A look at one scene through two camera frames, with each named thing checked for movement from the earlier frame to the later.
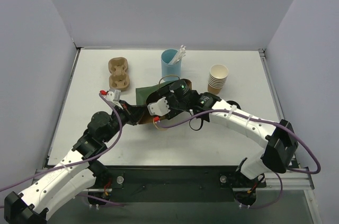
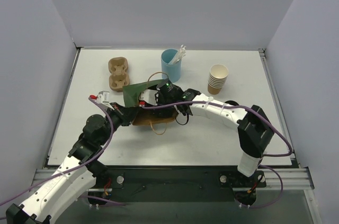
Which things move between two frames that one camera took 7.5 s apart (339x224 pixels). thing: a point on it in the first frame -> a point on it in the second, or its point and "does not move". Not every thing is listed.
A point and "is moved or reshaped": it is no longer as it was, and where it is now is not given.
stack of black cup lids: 232,102 does not move
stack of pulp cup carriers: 118,79 does not move
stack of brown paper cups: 217,78 does not move
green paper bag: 141,95 is moved or reshaped
